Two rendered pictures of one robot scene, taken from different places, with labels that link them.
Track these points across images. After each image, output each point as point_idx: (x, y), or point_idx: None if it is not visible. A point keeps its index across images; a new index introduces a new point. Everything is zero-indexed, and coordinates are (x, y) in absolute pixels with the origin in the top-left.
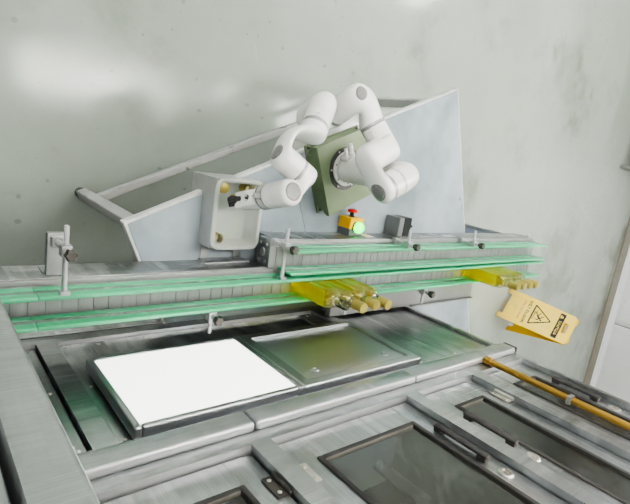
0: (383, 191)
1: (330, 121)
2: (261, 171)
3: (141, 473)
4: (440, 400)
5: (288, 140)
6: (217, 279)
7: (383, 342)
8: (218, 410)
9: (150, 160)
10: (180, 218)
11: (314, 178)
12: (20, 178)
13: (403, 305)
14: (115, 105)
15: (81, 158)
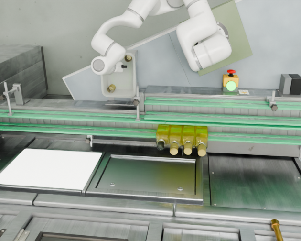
0: (188, 62)
1: (142, 10)
2: (145, 44)
3: None
4: (177, 235)
5: (98, 30)
6: (98, 115)
7: (196, 180)
8: (27, 189)
9: (147, 32)
10: (93, 76)
11: (116, 55)
12: (80, 48)
13: (291, 155)
14: (123, 0)
15: (108, 34)
